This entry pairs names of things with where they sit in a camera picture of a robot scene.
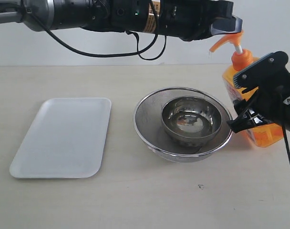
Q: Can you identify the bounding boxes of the orange pump soap bottle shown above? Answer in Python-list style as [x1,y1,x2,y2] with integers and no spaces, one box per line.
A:
[209,32,283,147]

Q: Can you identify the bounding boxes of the large steel mesh colander bowl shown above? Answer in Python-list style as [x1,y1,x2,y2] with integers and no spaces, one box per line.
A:
[133,87,232,163]

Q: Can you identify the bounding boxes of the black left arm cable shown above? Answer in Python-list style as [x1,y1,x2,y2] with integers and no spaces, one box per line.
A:
[31,14,167,61]

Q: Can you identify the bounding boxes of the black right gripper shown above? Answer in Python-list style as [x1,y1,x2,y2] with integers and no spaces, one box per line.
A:
[227,69,290,133]

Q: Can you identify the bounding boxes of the small stainless steel bowl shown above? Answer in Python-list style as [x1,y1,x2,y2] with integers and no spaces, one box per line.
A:
[161,96,223,145]

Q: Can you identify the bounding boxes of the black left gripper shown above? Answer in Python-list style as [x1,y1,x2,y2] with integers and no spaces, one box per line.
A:
[157,0,243,42]

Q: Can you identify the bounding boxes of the white rectangular plastic tray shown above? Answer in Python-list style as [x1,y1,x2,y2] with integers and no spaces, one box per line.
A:
[9,97,112,179]

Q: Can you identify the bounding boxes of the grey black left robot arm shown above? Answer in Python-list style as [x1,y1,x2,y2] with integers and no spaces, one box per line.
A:
[0,0,242,42]

